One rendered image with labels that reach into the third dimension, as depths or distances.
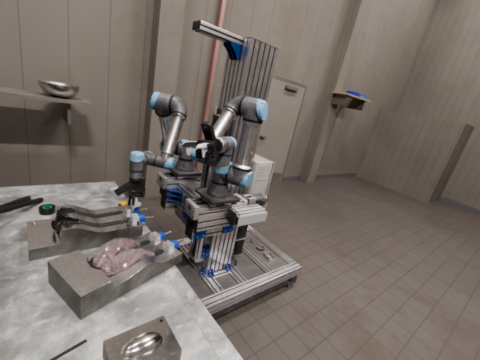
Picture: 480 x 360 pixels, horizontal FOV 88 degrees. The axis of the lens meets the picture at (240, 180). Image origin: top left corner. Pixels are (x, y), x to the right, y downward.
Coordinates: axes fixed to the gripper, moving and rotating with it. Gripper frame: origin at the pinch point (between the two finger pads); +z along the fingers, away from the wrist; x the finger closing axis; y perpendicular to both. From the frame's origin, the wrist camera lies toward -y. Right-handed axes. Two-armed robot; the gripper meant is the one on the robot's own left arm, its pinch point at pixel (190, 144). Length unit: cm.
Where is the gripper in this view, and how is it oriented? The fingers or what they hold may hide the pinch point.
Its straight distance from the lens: 102.6
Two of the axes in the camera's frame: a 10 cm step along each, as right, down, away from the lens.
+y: -0.8, 9.6, 2.6
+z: -4.4, 2.0, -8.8
